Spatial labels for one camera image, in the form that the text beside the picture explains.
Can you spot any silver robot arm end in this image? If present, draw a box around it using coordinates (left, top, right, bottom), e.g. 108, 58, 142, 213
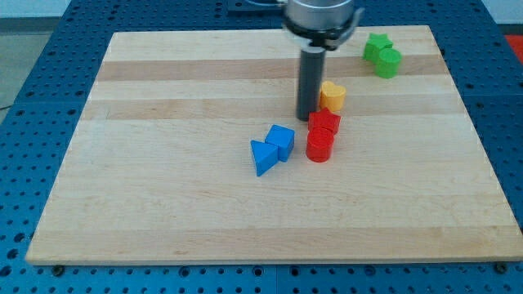
282, 0, 364, 53

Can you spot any green star block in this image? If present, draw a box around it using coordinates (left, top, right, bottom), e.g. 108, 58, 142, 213
363, 33, 393, 63

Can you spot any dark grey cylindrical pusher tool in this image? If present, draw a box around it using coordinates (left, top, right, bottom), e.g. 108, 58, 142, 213
296, 49, 326, 122

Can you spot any light wooden board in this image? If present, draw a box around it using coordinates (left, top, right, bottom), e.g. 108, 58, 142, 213
26, 25, 522, 265

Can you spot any green cylinder block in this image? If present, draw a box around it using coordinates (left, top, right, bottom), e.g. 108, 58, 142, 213
375, 48, 402, 78

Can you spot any red cylinder block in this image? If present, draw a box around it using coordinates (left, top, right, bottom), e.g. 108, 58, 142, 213
306, 127, 334, 163

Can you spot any blue cube block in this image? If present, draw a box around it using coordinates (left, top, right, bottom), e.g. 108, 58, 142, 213
265, 125, 295, 163

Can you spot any yellow heart block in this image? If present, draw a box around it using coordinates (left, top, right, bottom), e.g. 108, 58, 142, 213
320, 81, 346, 112

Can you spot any red star block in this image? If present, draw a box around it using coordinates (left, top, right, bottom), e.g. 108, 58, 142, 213
307, 108, 342, 135

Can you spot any blue triangle block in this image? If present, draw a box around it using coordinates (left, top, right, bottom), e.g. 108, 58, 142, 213
250, 140, 279, 176

